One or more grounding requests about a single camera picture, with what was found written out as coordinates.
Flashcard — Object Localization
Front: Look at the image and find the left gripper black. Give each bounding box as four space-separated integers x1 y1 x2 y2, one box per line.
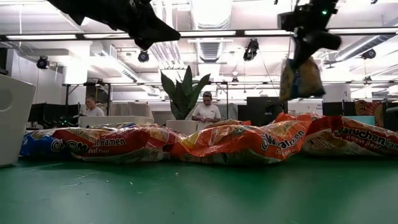
117 0 182 51

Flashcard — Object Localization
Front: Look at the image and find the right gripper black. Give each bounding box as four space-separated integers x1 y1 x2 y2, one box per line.
292 27 343 69

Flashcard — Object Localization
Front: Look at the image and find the blue yellow ramen noodle pack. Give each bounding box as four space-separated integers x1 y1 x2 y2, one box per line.
19 129 74 160
88 122 139 129
279 57 326 103

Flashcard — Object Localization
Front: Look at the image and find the red beef ramen noodle pack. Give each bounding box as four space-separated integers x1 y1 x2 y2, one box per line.
52 124 187 164
300 114 398 157
274 111 323 124

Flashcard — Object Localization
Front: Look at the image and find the orange chicken ramen noodle pack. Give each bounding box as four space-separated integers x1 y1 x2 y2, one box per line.
170 119 313 165

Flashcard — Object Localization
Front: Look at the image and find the long ceiling light strip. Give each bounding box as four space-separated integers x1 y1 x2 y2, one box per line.
244 29 293 36
5 34 78 40
179 30 237 37
328 27 398 34

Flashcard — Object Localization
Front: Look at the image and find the white cylinder tank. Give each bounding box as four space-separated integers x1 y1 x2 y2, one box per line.
323 83 352 103

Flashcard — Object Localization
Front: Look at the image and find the large black monitor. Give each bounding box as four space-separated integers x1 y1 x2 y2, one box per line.
238 96 289 127

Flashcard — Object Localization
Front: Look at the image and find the snake plant in white pot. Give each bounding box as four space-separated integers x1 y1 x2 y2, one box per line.
160 64 211 136

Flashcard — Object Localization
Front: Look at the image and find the orange patterned tapestry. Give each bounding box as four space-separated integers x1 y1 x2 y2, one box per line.
354 100 386 128

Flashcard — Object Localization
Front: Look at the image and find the translucent blue plastic bin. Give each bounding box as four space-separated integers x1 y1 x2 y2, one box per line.
341 115 376 126

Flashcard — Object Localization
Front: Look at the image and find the white plastic bin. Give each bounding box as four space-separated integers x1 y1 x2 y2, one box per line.
77 115 155 129

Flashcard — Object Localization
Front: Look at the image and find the black office chair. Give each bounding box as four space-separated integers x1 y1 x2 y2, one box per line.
384 106 398 132

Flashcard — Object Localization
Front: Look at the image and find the row of black monitors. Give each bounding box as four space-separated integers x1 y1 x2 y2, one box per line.
27 102 81 128

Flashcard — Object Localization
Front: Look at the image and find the green table mat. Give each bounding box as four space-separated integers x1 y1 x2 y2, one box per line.
0 154 398 224

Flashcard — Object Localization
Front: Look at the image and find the pale grey plastic bin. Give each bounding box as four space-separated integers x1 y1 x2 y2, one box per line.
0 73 37 168

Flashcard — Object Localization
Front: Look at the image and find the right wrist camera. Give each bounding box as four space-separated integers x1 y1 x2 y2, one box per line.
277 4 307 32

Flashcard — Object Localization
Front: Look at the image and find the black metal frame table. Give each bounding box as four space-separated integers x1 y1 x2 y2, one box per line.
62 82 112 118

